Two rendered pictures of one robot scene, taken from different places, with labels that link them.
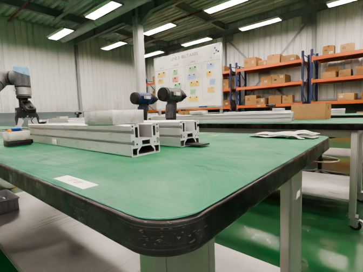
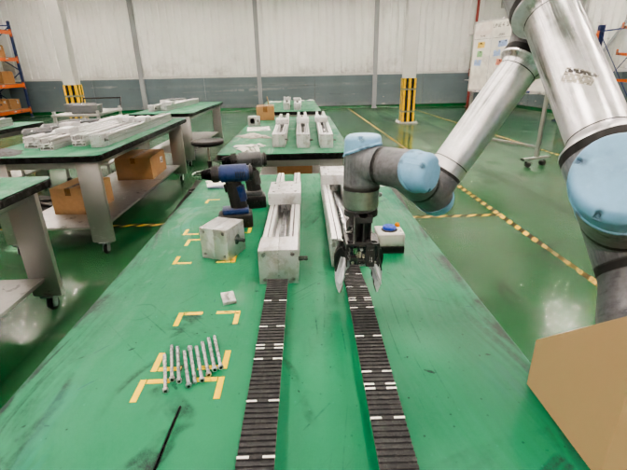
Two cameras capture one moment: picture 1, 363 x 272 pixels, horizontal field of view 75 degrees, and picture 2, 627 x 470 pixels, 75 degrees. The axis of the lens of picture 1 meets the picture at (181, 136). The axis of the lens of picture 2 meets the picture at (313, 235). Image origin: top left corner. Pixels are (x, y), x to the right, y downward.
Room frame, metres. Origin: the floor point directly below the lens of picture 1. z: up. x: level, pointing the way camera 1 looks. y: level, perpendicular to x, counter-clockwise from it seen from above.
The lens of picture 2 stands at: (1.94, 1.39, 1.28)
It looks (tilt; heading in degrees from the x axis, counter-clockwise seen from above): 22 degrees down; 228
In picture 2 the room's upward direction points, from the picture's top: 1 degrees counter-clockwise
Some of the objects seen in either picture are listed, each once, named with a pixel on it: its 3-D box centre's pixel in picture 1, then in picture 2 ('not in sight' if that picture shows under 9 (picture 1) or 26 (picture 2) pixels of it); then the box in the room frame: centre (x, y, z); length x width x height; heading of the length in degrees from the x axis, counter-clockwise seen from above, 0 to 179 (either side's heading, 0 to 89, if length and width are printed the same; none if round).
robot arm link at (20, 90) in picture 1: (22, 92); (362, 199); (1.30, 0.85, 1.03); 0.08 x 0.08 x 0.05
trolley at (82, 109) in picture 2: not in sight; (96, 138); (0.29, -4.71, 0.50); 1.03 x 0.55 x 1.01; 54
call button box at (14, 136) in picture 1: (19, 137); (385, 239); (1.01, 0.69, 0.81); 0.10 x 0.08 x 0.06; 139
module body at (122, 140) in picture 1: (78, 134); (338, 207); (0.91, 0.40, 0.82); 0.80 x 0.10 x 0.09; 49
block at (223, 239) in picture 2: not in sight; (226, 239); (1.37, 0.38, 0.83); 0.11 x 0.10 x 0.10; 118
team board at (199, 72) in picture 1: (187, 107); not in sight; (4.29, -0.12, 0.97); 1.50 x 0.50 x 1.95; 49
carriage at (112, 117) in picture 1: (113, 121); (333, 178); (0.75, 0.21, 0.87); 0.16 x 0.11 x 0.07; 49
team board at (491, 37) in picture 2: not in sight; (506, 90); (-4.45, -1.39, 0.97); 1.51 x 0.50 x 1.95; 69
